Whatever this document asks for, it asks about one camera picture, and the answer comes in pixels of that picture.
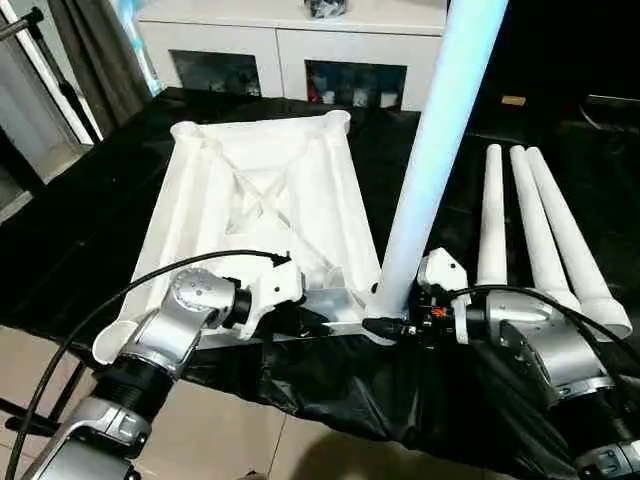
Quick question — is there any white plastic table leg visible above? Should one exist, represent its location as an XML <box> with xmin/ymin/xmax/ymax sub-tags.
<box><xmin>475</xmin><ymin>143</ymin><xmax>508</xmax><ymax>290</ymax></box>
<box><xmin>525</xmin><ymin>146</ymin><xmax>634</xmax><ymax>337</ymax></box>
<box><xmin>509</xmin><ymin>144</ymin><xmax>582</xmax><ymax>312</ymax></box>
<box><xmin>367</xmin><ymin>0</ymin><xmax>511</xmax><ymax>322</ymax></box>

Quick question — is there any white plastic table top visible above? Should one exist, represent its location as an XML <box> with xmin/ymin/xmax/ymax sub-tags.
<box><xmin>92</xmin><ymin>110</ymin><xmax>402</xmax><ymax>365</ymax></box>

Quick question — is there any black mat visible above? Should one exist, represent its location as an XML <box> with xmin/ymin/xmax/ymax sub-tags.
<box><xmin>0</xmin><ymin>87</ymin><xmax>640</xmax><ymax>479</ymax></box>

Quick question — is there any white cabinet with glass doors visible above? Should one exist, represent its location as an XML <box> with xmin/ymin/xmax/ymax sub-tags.
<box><xmin>137</xmin><ymin>0</ymin><xmax>449</xmax><ymax>112</ymax></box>

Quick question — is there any grey speckled ornament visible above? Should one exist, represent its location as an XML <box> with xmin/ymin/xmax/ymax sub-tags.
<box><xmin>302</xmin><ymin>0</ymin><xmax>350</xmax><ymax>20</ymax></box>

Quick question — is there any long black bar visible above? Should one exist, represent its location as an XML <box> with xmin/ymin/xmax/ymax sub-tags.
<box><xmin>587</xmin><ymin>93</ymin><xmax>640</xmax><ymax>107</ymax></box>

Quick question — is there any grey curtain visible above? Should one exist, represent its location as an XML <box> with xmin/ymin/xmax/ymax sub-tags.
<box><xmin>49</xmin><ymin>0</ymin><xmax>152</xmax><ymax>135</ymax></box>

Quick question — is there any black and white stand pole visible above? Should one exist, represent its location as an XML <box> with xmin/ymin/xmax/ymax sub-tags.
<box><xmin>0</xmin><ymin>9</ymin><xmax>105</xmax><ymax>147</ymax></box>

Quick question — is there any black folding table frame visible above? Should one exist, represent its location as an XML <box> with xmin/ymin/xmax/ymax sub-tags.
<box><xmin>0</xmin><ymin>359</ymin><xmax>87</xmax><ymax>437</ymax></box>

